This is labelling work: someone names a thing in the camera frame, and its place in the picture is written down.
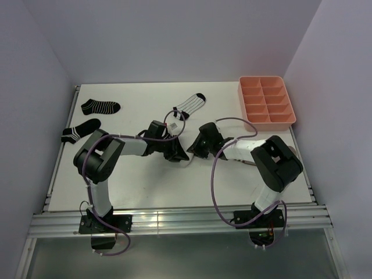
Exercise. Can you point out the black sock thin white stripes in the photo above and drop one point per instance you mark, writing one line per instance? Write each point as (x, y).
(100, 107)

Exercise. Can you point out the white sock black toe heel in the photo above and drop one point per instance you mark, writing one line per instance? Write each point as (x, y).
(188, 107)

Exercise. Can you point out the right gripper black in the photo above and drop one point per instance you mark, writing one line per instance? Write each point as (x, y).
(195, 147)

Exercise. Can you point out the black sock white cuff stripes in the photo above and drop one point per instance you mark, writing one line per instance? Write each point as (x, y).
(74, 134)

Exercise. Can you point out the pink divided organizer tray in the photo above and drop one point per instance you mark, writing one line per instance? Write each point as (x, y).
(265, 103)

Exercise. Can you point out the taupe sock red cuff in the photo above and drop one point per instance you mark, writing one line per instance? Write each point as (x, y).
(292, 149)

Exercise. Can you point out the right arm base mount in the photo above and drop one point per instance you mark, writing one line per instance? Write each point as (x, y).
(274, 219)

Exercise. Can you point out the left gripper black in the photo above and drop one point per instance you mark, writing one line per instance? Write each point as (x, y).
(176, 153)

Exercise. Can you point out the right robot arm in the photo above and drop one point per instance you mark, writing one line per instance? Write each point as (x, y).
(277, 164)

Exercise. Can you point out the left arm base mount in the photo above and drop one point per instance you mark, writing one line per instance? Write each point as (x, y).
(91, 225)

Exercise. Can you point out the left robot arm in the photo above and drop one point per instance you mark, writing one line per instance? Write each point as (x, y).
(96, 159)

